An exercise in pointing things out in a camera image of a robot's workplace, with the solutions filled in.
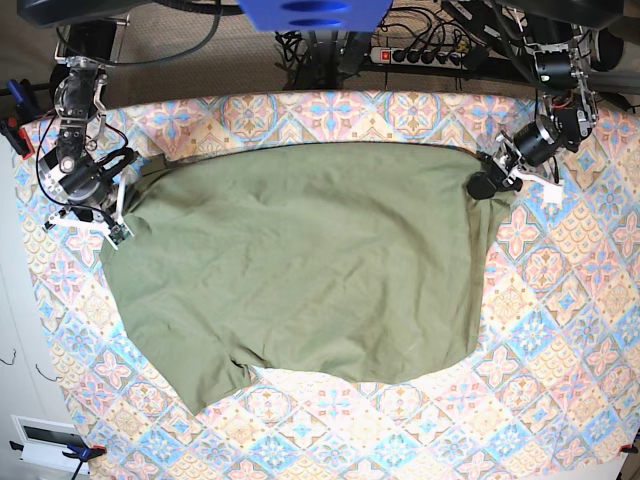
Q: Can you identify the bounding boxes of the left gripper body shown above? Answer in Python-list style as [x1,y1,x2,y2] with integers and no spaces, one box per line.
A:
[484,130,555,187]

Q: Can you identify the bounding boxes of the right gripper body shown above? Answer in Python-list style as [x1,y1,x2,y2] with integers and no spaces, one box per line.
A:
[43,147,137,235]

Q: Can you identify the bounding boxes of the olive green t-shirt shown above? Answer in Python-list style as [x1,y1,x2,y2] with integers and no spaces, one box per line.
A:
[100,142,514,413]

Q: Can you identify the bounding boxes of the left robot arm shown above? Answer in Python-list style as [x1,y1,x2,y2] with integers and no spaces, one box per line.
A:
[467,1,639,202]

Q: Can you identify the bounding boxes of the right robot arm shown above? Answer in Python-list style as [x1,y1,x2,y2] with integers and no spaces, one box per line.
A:
[17,1,137,243]

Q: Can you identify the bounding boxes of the blue red clamp upper left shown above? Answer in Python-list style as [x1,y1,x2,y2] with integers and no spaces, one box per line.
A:
[1,79,37,159]

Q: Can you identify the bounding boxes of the blue red clamp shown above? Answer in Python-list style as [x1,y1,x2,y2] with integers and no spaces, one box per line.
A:
[9,441,106,479]
[1,79,37,159]

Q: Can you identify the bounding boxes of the white power strip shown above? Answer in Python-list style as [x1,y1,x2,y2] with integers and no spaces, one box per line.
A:
[369,47,463,69]

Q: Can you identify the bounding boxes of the patterned tablecloth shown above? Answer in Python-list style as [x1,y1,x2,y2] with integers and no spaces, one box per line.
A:
[2,110,639,479]

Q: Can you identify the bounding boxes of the white floor outlet box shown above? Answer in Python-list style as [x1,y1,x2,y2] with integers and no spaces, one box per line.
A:
[9,415,86,473]

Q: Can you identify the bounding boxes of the blue red clamp lower left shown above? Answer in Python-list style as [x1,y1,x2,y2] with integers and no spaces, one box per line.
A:
[9,441,106,479]

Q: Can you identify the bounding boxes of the red clamp lower right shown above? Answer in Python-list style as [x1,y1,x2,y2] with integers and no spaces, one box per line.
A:
[619,444,639,455]

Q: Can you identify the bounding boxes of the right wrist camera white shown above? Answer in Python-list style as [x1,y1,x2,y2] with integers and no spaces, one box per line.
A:
[106,223,134,250]

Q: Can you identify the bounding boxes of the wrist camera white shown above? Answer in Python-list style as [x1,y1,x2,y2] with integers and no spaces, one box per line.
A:
[542,183,564,205]
[106,223,134,250]

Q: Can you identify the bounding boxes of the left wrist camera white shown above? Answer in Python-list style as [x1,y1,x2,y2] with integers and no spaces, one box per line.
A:
[542,183,564,205]

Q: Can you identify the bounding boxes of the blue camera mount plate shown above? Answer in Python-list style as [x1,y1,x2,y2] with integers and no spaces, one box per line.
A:
[238,0,392,32]

